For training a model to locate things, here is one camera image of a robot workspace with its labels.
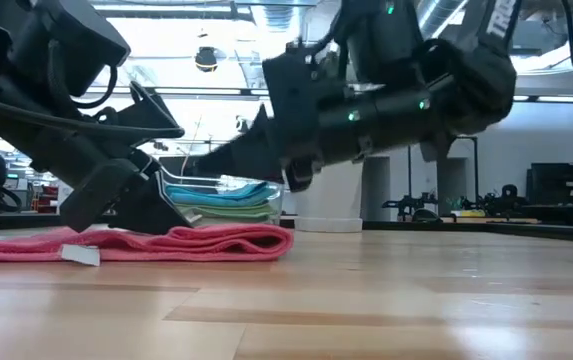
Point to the black cabinet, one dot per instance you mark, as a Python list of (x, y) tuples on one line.
[(563, 190)]

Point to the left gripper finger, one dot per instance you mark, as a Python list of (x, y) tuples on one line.
[(148, 112), (136, 205)]

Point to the blue microfiber towel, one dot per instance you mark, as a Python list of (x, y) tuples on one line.
[(226, 196)]

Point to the black screen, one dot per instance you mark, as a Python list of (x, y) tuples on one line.
[(168, 162)]

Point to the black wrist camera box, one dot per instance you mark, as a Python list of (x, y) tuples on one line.
[(81, 45)]

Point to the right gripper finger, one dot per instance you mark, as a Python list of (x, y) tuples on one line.
[(251, 157), (303, 175)]

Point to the bright green microfiber towel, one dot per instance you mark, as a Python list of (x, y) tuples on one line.
[(236, 209)]

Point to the black hanging camera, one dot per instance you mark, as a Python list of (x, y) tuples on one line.
[(206, 59)]

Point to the clear plastic bin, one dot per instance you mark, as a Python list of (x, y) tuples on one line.
[(278, 200)]

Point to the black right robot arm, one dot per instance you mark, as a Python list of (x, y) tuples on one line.
[(466, 85)]

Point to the black robot station frame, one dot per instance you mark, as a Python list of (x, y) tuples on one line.
[(476, 165)]

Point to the white plant pot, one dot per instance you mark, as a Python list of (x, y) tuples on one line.
[(328, 210)]

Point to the pink microfiber towel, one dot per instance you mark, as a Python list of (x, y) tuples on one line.
[(216, 245)]

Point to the black background robot arm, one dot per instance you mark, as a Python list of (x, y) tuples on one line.
[(508, 192), (406, 202)]

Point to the silver ventilation duct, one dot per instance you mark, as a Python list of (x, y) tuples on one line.
[(436, 15)]

